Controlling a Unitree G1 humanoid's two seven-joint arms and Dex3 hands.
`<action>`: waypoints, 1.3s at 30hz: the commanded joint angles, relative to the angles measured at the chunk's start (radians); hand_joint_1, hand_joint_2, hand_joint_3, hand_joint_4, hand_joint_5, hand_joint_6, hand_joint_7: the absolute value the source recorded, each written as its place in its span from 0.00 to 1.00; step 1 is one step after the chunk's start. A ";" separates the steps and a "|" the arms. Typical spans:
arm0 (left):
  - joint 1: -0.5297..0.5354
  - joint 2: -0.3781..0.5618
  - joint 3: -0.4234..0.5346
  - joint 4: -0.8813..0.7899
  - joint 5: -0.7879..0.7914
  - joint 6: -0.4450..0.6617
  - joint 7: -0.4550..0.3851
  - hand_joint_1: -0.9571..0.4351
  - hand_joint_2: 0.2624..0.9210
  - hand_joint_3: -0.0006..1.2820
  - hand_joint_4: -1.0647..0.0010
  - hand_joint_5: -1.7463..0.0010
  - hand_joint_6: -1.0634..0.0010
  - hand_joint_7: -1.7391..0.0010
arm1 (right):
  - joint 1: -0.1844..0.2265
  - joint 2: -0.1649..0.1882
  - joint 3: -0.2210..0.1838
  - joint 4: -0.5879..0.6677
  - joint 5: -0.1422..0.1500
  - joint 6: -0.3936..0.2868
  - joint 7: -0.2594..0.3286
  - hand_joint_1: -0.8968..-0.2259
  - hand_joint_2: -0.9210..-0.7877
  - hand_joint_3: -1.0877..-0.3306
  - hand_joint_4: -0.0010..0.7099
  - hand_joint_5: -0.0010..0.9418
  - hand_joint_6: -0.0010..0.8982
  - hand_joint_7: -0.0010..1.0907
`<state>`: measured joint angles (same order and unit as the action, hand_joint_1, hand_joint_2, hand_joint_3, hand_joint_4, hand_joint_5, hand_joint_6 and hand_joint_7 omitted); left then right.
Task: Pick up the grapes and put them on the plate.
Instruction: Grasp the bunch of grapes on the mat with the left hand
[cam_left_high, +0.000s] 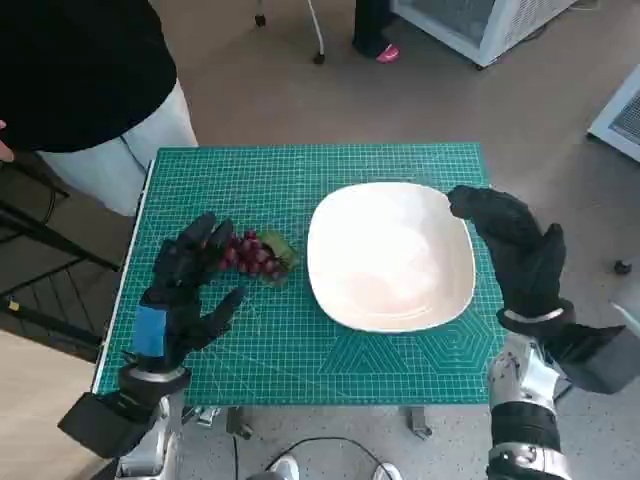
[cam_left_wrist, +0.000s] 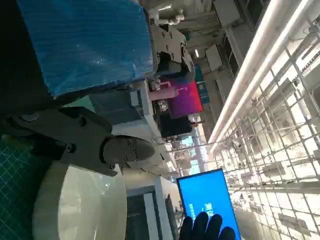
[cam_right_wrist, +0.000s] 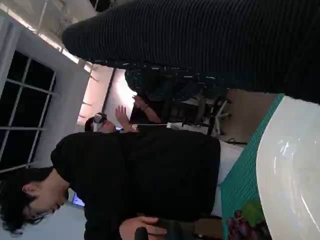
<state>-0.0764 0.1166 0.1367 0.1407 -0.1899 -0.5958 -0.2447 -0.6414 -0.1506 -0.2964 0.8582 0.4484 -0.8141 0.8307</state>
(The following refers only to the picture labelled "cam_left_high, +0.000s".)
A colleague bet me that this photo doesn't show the white rolling frame with casters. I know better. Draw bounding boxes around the white rolling frame with casters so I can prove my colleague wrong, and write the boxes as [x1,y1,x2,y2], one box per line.
[253,0,328,65]

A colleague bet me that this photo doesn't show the grey furniture piece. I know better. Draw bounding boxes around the grey furniture piece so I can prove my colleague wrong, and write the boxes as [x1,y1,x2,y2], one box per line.
[609,289,640,331]

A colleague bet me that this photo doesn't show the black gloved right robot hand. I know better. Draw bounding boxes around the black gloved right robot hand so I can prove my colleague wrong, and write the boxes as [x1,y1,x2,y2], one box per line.
[448,184,569,319]

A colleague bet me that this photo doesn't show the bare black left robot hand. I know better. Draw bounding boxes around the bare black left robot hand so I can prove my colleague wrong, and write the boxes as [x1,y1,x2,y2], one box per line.
[130,213,247,372]

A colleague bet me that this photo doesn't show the green cutting mat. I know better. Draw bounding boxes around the green cutting mat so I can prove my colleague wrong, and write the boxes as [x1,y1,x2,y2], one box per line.
[91,142,501,407]

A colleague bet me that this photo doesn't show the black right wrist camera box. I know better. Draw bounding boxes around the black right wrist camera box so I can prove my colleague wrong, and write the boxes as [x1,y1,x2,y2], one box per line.
[542,322,629,396]

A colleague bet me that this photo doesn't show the red toy grape bunch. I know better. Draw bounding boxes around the red toy grape bunch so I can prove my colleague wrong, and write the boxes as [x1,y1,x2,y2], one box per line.
[219,229,300,290]

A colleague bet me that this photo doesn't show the person's hand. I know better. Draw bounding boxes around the person's hand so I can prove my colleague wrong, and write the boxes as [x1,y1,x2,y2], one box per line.
[0,119,16,162]

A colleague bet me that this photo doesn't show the white mesh-sided cabinet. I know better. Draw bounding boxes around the white mesh-sided cabinet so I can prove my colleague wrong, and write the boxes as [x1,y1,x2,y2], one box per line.
[389,0,579,69]

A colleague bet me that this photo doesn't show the light wooden desk top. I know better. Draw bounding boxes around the light wooden desk top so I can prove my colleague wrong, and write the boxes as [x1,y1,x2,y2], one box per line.
[0,329,121,480]

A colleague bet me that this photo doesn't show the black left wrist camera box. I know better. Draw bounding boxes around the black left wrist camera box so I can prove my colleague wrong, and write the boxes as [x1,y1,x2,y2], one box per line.
[57,392,151,459]

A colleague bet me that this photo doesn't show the person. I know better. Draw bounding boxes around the person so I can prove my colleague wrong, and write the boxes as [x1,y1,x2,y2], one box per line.
[351,0,402,65]
[0,0,200,217]

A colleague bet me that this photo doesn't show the black metal rack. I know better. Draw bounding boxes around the black metal rack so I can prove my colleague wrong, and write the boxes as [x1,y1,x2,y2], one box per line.
[0,149,124,351]

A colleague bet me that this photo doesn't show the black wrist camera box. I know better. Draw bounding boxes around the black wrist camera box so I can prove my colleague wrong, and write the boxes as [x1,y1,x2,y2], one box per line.
[57,392,151,459]
[542,322,629,396]

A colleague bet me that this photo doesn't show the grey table leg bracket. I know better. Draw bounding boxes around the grey table leg bracket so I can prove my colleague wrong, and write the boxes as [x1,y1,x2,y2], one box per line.
[227,407,254,441]
[407,407,434,441]

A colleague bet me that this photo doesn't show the silver table clamp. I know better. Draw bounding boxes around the silver table clamp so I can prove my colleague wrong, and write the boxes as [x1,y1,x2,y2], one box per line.
[182,405,221,427]

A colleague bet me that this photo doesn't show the white appliance with grille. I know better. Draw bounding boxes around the white appliance with grille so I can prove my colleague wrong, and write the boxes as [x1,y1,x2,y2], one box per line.
[585,64,640,164]

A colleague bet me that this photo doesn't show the white square plate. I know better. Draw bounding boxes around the white square plate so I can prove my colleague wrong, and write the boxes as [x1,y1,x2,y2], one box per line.
[306,181,477,334]

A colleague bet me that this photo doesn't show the black floor cable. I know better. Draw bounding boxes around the black floor cable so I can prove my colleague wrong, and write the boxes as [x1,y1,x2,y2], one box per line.
[259,436,386,480]

